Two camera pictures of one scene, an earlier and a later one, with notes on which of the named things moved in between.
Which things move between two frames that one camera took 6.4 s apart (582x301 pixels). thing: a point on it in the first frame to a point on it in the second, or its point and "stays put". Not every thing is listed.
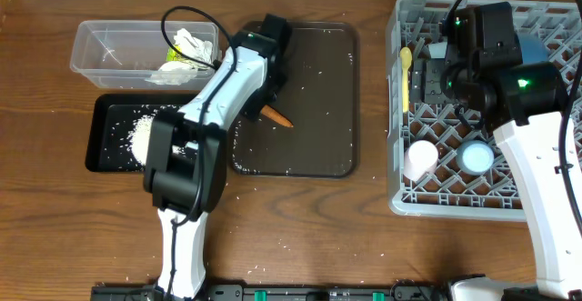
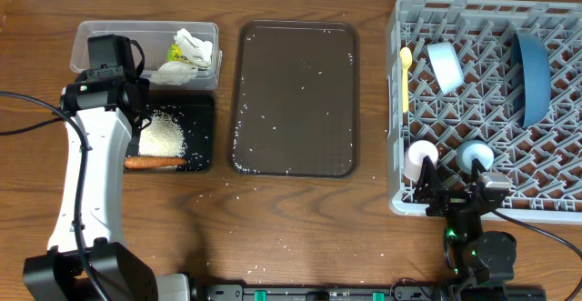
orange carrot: x=276 y=116 to x=145 y=162
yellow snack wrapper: x=173 y=55 stays put
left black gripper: x=271 y=96 to x=136 y=122
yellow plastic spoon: x=406 y=58 stays put
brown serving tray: x=319 y=101 stays put
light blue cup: x=475 y=157 stays put
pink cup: x=420 y=159 stays put
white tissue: x=181 y=73 stays put
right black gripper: x=433 y=81 to x=450 y=201
